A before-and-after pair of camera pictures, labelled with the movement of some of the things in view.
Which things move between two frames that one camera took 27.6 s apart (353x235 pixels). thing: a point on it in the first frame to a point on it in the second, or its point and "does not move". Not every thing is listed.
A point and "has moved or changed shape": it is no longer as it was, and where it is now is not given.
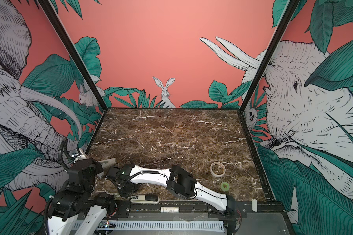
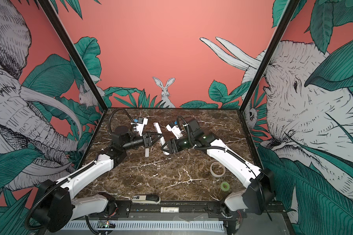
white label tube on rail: [169, 209] does not move
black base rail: [240, 210] does not move
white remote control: [107, 163] has moved or changed shape
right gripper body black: [125, 192] to [184, 143]
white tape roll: [217, 169] does not move
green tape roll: [225, 186] does not move
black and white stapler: [153, 199] does not move
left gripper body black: [96, 169] to [138, 142]
